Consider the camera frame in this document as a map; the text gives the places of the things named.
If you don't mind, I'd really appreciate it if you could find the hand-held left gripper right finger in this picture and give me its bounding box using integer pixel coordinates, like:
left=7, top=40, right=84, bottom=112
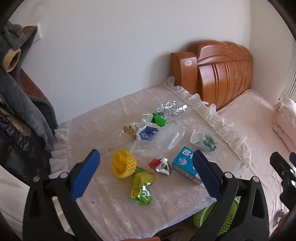
left=192, top=149, right=270, bottom=241

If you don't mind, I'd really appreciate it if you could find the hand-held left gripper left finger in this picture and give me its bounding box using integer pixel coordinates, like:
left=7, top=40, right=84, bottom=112
left=23, top=149, right=102, bottom=241

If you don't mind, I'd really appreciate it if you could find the blue milk carton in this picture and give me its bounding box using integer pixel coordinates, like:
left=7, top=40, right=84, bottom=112
left=172, top=146, right=204, bottom=184

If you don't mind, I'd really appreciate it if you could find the green and white carton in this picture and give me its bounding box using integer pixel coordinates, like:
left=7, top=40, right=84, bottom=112
left=190, top=129, right=218, bottom=152

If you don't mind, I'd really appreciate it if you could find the yellow foam fruit net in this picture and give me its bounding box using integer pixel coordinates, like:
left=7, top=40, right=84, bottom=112
left=112, top=149, right=138, bottom=178

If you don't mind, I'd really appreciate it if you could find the green plastic basket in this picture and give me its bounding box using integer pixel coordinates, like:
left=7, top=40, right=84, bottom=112
left=193, top=197, right=241, bottom=235

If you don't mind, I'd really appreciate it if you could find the red and silver wrapper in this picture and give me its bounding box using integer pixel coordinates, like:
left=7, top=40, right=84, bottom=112
left=148, top=158, right=172, bottom=176

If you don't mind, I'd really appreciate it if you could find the green and yellow snack wrapper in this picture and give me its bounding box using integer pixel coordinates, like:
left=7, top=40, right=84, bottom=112
left=131, top=167, right=156, bottom=207

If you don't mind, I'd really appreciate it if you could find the clear plastic bag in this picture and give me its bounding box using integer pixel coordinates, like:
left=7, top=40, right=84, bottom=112
left=129, top=124, right=186, bottom=158

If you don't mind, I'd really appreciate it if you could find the white and blue plastic bag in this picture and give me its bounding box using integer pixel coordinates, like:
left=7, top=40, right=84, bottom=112
left=135, top=113, right=160, bottom=141

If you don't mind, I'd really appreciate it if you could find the grey metal tool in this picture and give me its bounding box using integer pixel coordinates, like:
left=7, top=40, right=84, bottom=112
left=273, top=209, right=285, bottom=226

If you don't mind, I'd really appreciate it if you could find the pink pillow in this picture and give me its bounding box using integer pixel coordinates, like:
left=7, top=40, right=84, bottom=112
left=272, top=113, right=296, bottom=152

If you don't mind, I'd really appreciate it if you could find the pink bed sheet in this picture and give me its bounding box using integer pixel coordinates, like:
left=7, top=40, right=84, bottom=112
left=217, top=88, right=296, bottom=223

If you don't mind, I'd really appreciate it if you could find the white frilled pillow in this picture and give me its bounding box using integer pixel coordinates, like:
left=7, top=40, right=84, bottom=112
left=274, top=97, right=296, bottom=121

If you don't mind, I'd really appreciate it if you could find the white lace tablecloth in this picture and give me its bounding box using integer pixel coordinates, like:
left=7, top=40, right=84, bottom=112
left=50, top=76, right=251, bottom=239

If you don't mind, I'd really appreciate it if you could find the small yellow packet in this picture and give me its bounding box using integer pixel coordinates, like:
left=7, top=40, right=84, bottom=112
left=124, top=123, right=139, bottom=136

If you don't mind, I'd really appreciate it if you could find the black shiny cloth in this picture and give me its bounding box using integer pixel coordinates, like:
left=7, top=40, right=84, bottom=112
left=0, top=107, right=54, bottom=182

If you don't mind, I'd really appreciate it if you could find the small green wrapper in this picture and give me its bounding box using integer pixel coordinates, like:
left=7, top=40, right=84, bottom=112
left=151, top=113, right=167, bottom=127

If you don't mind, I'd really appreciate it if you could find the crumpled silver foil wrapper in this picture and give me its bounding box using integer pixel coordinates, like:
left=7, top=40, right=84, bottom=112
left=154, top=101, right=188, bottom=120

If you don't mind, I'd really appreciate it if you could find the white ribbed radiator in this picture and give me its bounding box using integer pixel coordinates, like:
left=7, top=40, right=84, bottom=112
left=279, top=46, right=296, bottom=103

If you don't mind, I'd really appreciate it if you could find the carved wooden headboard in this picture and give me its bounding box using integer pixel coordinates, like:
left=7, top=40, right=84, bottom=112
left=171, top=40, right=253, bottom=110

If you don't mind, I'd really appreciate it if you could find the grey quilted jacket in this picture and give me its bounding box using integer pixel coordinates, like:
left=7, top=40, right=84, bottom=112
left=0, top=21, right=58, bottom=151

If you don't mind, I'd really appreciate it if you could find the beige tape roll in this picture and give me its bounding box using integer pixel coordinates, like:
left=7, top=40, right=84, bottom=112
left=3, top=49, right=21, bottom=72

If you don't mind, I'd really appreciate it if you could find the white wall socket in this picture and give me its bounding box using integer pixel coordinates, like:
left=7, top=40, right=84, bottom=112
left=32, top=23, right=43, bottom=43

